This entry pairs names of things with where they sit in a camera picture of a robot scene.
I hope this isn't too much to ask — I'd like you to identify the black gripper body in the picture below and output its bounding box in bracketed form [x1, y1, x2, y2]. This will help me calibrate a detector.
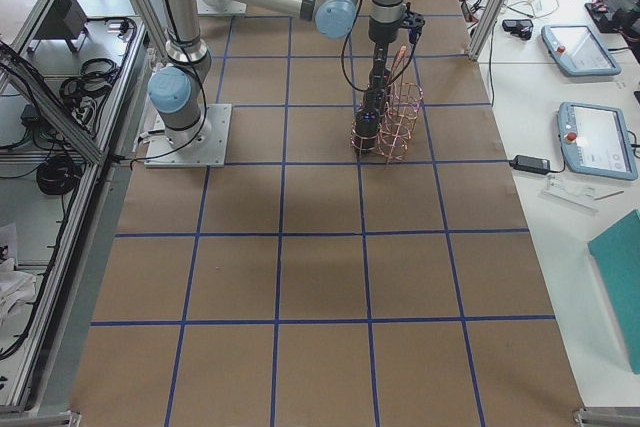
[368, 4, 425, 45]

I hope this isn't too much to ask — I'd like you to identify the dark wine bottle end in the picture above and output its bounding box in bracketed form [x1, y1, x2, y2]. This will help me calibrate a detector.
[352, 91, 384, 155]

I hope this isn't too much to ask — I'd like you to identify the black power adapter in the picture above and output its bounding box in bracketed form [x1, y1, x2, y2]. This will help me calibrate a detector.
[509, 155, 551, 175]

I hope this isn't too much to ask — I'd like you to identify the blue teach pendant far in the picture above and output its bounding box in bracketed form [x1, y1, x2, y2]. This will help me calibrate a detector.
[541, 25, 621, 77]

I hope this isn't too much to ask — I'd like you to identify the blue teach pendant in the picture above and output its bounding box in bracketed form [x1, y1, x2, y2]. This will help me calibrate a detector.
[541, 25, 621, 77]
[557, 102, 638, 181]

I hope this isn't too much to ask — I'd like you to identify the blue teach pendant near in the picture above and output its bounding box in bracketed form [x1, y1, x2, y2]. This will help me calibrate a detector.
[557, 102, 638, 181]

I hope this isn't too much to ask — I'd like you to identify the clear acrylic holder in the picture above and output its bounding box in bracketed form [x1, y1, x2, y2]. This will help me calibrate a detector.
[540, 175, 599, 214]

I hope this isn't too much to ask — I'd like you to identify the teal box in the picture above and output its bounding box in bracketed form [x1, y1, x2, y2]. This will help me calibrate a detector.
[588, 209, 639, 374]

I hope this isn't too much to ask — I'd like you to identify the copper wire bottle basket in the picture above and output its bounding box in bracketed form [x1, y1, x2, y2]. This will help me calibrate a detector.
[351, 45, 423, 164]

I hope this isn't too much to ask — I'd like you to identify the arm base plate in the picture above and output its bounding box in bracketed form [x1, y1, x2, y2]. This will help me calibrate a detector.
[196, 0, 247, 17]
[144, 104, 232, 168]

